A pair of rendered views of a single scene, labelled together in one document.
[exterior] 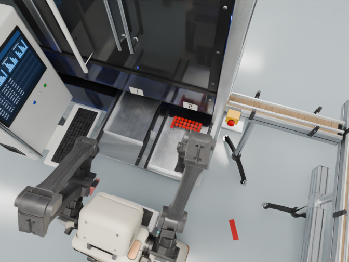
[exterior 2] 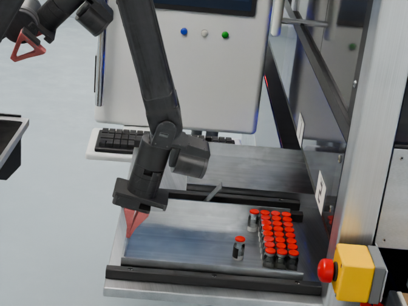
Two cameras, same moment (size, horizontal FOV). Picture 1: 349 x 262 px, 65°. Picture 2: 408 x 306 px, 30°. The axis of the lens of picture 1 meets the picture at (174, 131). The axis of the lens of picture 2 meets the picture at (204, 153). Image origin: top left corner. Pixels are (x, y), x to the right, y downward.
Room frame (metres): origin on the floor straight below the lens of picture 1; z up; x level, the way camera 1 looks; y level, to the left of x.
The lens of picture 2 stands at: (0.03, -1.23, 1.65)
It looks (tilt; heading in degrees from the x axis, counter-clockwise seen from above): 23 degrees down; 65
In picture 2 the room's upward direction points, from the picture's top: 6 degrees clockwise
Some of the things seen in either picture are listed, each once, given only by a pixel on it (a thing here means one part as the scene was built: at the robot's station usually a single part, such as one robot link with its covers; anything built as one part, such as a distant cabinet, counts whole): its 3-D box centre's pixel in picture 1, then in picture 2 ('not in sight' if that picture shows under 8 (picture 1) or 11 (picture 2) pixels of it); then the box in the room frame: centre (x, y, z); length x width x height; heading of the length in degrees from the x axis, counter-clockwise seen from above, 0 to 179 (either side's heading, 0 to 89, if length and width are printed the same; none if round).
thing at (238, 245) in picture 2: not in sight; (238, 249); (0.66, -0.08, 0.90); 0.02 x 0.02 x 0.04
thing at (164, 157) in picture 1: (179, 145); (211, 238); (0.63, -0.02, 0.90); 0.34 x 0.26 x 0.04; 157
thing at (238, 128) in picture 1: (233, 120); not in sight; (0.78, -0.37, 0.87); 0.14 x 0.13 x 0.02; 157
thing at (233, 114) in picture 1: (232, 116); (356, 272); (0.74, -0.34, 1.00); 0.08 x 0.07 x 0.07; 157
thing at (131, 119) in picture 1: (134, 113); (256, 172); (0.86, 0.25, 0.90); 0.34 x 0.26 x 0.04; 157
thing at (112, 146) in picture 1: (155, 132); (229, 212); (0.73, 0.12, 0.87); 0.70 x 0.48 x 0.02; 67
